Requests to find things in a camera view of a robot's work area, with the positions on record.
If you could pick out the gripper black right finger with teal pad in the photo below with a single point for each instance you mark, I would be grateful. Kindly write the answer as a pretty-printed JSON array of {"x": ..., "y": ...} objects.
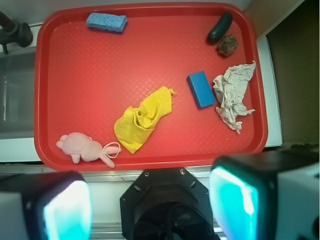
[{"x": 272, "y": 195}]

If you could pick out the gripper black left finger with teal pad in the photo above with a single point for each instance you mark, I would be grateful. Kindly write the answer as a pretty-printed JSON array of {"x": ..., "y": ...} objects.
[{"x": 45, "y": 206}]

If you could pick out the crumpled white paper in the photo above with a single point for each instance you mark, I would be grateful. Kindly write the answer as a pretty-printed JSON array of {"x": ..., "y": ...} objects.
[{"x": 230, "y": 89}]

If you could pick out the pink plush bunny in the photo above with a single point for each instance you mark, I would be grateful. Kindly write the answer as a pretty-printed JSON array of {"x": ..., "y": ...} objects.
[{"x": 82, "y": 147}]

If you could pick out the yellow cloth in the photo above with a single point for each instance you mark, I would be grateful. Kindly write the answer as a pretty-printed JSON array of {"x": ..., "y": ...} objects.
[{"x": 135, "y": 126}]

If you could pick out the blue rectangular block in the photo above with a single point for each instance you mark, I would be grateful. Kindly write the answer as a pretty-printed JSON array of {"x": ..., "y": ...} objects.
[{"x": 201, "y": 90}]

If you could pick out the metal sink basin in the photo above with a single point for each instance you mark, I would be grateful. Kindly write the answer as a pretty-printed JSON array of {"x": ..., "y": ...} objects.
[{"x": 17, "y": 85}]

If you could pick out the red plastic tray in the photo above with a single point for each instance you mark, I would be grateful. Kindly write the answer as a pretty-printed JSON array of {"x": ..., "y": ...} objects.
[{"x": 85, "y": 79}]

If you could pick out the brown rough rock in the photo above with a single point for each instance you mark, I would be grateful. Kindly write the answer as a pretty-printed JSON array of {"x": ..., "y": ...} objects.
[{"x": 228, "y": 45}]

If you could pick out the black oblong stone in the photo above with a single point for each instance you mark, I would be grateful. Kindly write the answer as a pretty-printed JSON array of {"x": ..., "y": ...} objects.
[{"x": 221, "y": 27}]

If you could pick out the blue sponge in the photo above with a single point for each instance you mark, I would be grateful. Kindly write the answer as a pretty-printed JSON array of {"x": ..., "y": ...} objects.
[{"x": 107, "y": 22}]

